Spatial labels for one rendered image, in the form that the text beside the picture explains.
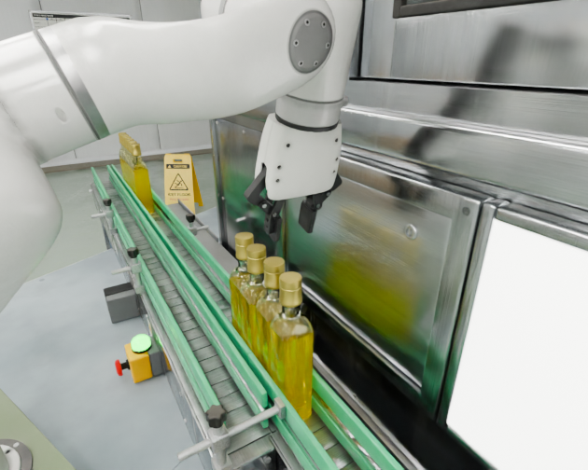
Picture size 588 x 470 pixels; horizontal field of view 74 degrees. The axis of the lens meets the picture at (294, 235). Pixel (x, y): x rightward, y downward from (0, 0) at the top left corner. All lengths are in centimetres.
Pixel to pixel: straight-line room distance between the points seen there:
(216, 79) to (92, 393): 89
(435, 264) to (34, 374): 99
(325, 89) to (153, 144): 623
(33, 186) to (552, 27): 46
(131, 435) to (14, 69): 78
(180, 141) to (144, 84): 639
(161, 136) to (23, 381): 568
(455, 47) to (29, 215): 47
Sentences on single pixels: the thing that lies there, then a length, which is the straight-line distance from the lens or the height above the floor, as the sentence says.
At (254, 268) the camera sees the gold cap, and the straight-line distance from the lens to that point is 68.
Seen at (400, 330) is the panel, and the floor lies 108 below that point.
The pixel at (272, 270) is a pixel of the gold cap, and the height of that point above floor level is 115.
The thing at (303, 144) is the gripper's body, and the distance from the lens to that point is 46.
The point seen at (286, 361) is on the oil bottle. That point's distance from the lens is 64.
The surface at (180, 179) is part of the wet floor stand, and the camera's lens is 404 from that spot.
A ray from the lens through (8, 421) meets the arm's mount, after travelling 96.
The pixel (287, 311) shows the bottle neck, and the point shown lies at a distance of 61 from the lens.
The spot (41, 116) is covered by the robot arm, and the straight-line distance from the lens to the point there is 33.
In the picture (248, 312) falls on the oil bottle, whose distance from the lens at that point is 71.
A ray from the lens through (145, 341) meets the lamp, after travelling 102.
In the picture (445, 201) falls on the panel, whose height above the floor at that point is 131.
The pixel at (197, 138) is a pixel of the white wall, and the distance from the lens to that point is 679.
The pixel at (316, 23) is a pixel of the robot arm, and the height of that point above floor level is 149.
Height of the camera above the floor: 146
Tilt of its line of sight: 24 degrees down
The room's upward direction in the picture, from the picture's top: straight up
